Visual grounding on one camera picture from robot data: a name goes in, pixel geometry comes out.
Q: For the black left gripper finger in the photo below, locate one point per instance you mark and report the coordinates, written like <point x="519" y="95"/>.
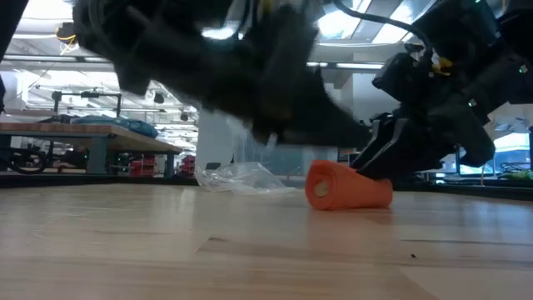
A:
<point x="329" y="125"/>

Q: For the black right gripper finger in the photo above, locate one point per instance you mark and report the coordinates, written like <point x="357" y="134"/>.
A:
<point x="368" y="146"/>
<point x="395" y="158"/>

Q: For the orange bandage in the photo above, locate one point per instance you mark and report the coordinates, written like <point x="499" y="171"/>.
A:
<point x="350" y="191"/>

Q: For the clear plastic bag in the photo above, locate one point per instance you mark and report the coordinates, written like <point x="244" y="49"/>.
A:
<point x="241" y="179"/>

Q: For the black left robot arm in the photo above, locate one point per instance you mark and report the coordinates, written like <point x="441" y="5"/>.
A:
<point x="166" y="54"/>

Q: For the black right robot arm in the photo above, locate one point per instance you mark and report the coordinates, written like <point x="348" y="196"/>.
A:
<point x="491" y="54"/>

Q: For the clear plastic storage box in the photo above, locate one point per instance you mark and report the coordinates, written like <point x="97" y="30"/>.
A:
<point x="291" y="164"/>

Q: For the green object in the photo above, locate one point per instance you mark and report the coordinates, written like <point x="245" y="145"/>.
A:
<point x="520" y="175"/>

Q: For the black hanging spotlight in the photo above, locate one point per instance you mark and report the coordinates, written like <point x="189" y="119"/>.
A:
<point x="158" y="98"/>
<point x="184" y="116"/>

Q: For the teal cloth cover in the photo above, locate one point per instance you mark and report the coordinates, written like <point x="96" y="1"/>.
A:
<point x="125" y="125"/>

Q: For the wooden workbench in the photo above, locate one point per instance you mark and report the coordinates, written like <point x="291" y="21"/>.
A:
<point x="125" y="143"/>

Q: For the linear ceiling light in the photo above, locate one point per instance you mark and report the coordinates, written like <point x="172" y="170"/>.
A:
<point x="41" y="59"/>

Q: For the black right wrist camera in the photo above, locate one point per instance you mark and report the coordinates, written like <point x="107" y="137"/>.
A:
<point x="399" y="79"/>

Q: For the silver ventilation duct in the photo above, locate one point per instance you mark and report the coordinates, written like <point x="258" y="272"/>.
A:
<point x="175" y="96"/>

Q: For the black camera rig frame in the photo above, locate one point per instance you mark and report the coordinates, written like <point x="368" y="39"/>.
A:
<point x="87" y="94"/>

